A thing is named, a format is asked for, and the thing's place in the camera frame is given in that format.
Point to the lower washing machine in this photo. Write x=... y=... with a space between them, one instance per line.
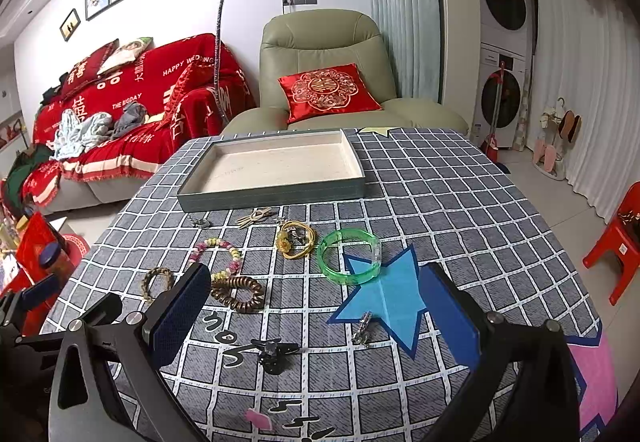
x=495 y=63

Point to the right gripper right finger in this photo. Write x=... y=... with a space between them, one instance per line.
x=454 y=313

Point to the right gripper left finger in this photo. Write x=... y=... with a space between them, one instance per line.
x=173 y=313

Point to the red broom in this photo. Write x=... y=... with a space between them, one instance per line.
x=490 y=146

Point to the pile of grey clothes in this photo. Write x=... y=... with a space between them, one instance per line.
x=74 y=137

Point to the blue star sticker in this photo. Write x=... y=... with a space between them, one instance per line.
x=393 y=300

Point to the red embroidered cushion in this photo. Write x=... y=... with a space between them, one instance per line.
x=326 y=91

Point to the phone holder stand pole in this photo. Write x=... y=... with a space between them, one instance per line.
x=217 y=58

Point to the silver crystal hair clip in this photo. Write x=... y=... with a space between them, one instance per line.
x=361 y=334

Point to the green leather armchair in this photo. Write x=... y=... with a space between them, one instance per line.
x=322 y=38

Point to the small picture frame left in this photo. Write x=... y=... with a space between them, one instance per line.
x=70 y=24

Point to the pink star sticker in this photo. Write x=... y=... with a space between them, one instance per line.
x=594 y=372

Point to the grey checked tablecloth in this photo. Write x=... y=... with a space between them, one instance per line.
x=343 y=350

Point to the red plastic stool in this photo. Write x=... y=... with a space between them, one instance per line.
x=621 y=237

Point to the grey jewelry tray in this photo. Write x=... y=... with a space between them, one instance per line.
x=283 y=169

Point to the white curtain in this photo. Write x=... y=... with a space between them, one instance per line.
x=587 y=53

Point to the slipper rack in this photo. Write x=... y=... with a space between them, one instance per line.
x=559 y=128

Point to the green translucent bangle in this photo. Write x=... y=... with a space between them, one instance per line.
x=358 y=271

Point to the yellow star sticker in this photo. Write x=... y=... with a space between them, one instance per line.
x=380 y=130

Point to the black hair claw clip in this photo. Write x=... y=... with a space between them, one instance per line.
x=273 y=353

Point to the sofa with red blanket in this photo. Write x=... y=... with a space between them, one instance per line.
x=120 y=114

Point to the silver heart pendant brooch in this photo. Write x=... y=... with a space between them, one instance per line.
x=201 y=223

